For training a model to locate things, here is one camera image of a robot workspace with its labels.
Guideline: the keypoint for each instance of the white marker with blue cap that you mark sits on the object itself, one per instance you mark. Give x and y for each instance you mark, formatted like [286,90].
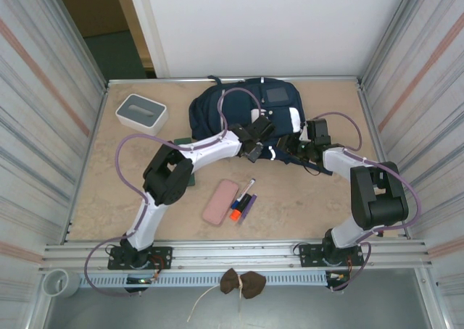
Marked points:
[246,189]

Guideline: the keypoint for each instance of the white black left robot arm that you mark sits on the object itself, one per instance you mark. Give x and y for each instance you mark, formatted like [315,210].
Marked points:
[210,149]

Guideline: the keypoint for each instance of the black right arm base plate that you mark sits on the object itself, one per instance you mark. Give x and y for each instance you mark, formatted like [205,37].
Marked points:
[308,253]

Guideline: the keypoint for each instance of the wide aluminium frame rail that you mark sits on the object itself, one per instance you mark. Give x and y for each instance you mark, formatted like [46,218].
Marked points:
[235,251]

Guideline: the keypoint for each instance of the black orange highlighter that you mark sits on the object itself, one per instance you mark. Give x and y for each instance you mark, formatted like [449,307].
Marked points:
[239,209]

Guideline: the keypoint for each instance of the thin aluminium frame rail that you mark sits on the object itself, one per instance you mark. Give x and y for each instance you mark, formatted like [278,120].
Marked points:
[174,79]

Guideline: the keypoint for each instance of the white tissue box grey top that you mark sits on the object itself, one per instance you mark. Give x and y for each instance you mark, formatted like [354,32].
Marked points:
[141,113]

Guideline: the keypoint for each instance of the purple pen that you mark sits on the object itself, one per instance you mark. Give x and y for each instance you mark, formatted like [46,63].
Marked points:
[252,203]

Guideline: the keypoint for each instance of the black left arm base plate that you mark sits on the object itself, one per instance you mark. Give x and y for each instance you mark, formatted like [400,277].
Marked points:
[163,254]

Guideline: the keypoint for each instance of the navy blue student backpack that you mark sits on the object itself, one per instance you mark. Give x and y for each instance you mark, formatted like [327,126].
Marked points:
[239,104]

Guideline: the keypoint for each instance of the dark green notebook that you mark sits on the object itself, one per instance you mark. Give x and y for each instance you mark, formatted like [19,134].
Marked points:
[183,141]

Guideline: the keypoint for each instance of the tape roll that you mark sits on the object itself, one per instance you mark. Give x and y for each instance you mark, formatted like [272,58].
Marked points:
[69,283]

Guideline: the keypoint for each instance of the pink pencil case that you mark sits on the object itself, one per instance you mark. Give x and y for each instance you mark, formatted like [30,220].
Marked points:
[219,202]

